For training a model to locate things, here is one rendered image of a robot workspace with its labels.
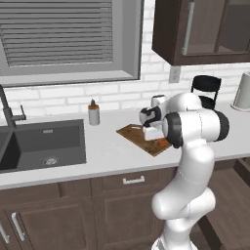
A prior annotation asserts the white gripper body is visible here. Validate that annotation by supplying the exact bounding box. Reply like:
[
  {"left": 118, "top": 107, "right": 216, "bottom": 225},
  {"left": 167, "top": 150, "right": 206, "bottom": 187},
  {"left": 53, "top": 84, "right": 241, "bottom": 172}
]
[{"left": 142, "top": 125, "right": 164, "bottom": 142}]

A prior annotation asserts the brown wooden cutting board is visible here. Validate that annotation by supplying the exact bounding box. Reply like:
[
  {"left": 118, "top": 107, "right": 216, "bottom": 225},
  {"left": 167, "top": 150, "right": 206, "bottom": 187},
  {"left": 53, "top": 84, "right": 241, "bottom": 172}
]
[{"left": 115, "top": 123, "right": 174, "bottom": 158}]

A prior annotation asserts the reddish meat piece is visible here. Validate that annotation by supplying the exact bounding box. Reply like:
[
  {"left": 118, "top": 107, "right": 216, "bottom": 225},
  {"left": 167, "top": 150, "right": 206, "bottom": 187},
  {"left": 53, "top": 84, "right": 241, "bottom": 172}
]
[{"left": 156, "top": 138, "right": 169, "bottom": 148}]

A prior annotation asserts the brown drawer front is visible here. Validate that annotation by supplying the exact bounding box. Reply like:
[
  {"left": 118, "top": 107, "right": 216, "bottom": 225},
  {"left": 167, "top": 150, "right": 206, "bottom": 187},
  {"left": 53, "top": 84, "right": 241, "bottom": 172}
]
[{"left": 90, "top": 166, "right": 179, "bottom": 197}]

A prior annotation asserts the white soap dispenser bottle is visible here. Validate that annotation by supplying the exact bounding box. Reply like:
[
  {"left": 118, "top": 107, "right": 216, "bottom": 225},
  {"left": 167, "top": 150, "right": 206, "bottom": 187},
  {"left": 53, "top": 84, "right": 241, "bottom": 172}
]
[{"left": 87, "top": 98, "right": 101, "bottom": 127}]

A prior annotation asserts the black stand appliance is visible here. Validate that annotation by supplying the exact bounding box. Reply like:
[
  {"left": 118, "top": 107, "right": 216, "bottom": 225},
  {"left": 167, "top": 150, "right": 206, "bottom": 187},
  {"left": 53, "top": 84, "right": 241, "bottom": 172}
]
[{"left": 190, "top": 74, "right": 223, "bottom": 110}]

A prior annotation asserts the brown cupboard door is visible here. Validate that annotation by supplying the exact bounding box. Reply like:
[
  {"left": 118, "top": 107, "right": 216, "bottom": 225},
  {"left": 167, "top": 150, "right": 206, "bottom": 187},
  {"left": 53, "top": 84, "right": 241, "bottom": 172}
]
[
  {"left": 2, "top": 194, "right": 96, "bottom": 250},
  {"left": 92, "top": 190, "right": 165, "bottom": 250}
]

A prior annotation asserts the white kettle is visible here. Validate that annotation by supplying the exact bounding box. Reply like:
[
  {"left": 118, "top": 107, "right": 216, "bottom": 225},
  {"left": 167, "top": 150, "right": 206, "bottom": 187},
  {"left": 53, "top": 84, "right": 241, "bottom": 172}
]
[{"left": 230, "top": 70, "right": 250, "bottom": 113}]

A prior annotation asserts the dark grey sink basin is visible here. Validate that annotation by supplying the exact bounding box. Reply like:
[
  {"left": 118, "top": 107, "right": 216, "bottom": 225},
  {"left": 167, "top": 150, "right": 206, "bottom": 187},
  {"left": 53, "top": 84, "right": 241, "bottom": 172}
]
[{"left": 0, "top": 118, "right": 88, "bottom": 174}]

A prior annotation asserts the grey window with blinds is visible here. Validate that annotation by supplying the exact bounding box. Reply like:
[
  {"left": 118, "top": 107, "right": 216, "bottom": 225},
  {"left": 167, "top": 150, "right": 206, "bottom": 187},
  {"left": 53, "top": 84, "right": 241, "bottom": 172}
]
[{"left": 0, "top": 0, "right": 145, "bottom": 88}]

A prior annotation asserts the dark grey tap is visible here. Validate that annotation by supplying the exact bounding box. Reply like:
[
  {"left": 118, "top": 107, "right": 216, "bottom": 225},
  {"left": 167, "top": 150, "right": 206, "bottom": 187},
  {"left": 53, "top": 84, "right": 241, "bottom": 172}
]
[{"left": 0, "top": 84, "right": 27, "bottom": 130}]

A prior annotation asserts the silver drawer handle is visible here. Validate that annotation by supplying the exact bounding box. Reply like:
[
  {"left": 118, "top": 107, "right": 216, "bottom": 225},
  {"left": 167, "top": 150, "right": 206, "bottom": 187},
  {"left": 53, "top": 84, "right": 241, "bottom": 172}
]
[{"left": 122, "top": 175, "right": 146, "bottom": 186}]

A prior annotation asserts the grey wall socket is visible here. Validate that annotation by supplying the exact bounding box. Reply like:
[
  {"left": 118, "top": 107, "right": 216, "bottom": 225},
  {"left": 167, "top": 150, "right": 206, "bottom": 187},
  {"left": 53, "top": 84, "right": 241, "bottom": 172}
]
[{"left": 168, "top": 66, "right": 182, "bottom": 84}]

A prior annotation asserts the silver wall cupboard handle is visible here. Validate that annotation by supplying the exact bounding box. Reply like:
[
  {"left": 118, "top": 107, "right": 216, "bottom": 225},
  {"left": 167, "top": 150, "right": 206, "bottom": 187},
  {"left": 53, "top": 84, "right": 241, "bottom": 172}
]
[{"left": 182, "top": 1, "right": 196, "bottom": 57}]

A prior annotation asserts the dark brown wall cupboard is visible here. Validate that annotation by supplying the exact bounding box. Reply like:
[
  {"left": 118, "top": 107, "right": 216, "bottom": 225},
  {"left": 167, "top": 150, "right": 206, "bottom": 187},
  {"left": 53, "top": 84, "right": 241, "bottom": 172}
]
[{"left": 151, "top": 0, "right": 250, "bottom": 67}]

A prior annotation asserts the silver cupboard door handle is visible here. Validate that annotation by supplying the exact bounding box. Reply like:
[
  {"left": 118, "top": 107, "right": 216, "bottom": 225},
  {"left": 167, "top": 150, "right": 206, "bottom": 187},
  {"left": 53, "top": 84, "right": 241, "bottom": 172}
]
[
  {"left": 11, "top": 211, "right": 26, "bottom": 242},
  {"left": 0, "top": 221, "right": 11, "bottom": 245}
]

